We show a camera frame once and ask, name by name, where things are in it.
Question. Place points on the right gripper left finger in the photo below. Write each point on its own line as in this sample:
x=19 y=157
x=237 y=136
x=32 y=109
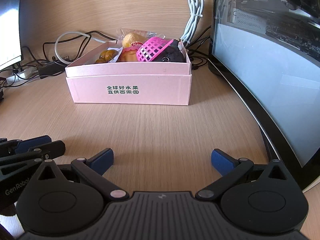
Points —
x=91 y=171

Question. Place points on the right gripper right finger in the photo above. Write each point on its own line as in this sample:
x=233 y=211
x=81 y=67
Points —
x=232 y=171

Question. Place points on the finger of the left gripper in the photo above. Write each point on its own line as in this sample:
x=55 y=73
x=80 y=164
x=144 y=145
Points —
x=49 y=150
x=17 y=146

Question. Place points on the packaged brown candies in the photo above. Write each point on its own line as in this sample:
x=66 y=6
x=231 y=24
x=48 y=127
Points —
x=111 y=55

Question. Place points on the packaged yellow pastry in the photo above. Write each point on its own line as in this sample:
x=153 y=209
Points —
x=133 y=37

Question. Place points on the packaged bread bun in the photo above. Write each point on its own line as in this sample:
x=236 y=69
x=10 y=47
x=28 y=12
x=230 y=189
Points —
x=128 y=54

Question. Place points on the white power strip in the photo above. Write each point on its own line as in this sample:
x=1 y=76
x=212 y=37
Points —
x=23 y=75

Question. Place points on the black power adapter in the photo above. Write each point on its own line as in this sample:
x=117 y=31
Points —
x=51 y=69

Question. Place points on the computer monitor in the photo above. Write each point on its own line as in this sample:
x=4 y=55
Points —
x=10 y=33

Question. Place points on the pink cardboard box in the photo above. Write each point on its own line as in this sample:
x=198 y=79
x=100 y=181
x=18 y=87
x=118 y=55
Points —
x=154 y=83

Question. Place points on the black round object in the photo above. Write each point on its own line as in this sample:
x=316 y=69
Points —
x=170 y=54

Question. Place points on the pink plastic basket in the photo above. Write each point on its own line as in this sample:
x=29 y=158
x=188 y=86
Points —
x=148 y=51

